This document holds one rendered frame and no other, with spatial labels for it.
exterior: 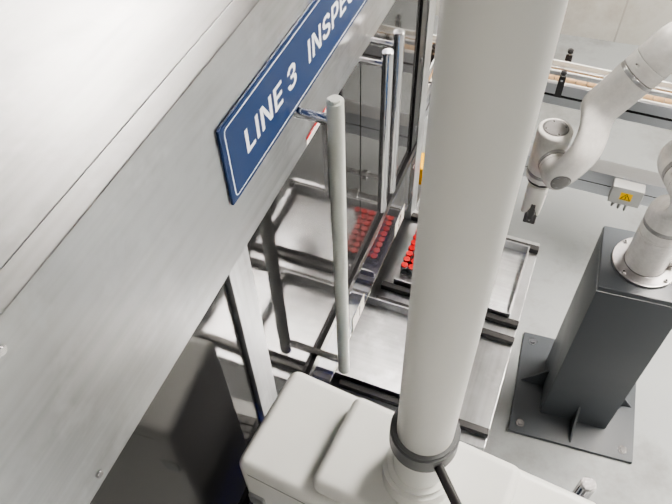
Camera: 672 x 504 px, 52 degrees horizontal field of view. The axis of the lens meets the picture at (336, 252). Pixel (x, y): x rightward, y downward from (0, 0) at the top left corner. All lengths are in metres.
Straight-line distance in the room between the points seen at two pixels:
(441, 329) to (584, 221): 2.93
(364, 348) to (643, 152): 2.42
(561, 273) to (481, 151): 2.85
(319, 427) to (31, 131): 0.60
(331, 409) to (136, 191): 0.54
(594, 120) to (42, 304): 1.33
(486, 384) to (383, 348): 0.29
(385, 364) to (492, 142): 1.48
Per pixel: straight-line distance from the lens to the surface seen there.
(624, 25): 4.64
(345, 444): 1.02
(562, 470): 2.81
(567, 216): 3.52
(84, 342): 0.68
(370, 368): 1.88
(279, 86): 0.91
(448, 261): 0.53
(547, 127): 1.73
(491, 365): 1.92
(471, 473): 1.02
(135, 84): 0.73
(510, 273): 2.10
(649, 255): 2.15
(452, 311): 0.58
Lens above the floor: 2.53
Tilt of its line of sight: 51 degrees down
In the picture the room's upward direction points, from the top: 2 degrees counter-clockwise
